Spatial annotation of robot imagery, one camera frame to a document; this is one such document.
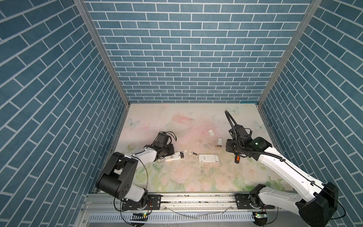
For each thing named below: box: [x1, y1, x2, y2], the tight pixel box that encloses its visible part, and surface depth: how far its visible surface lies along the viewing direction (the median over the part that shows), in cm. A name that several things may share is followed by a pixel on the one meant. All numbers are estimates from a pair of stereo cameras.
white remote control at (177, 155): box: [164, 151, 185, 162], surface depth 91 cm
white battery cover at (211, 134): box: [207, 129, 216, 137], surface depth 104 cm
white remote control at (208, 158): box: [198, 153, 220, 163], surface depth 91 cm
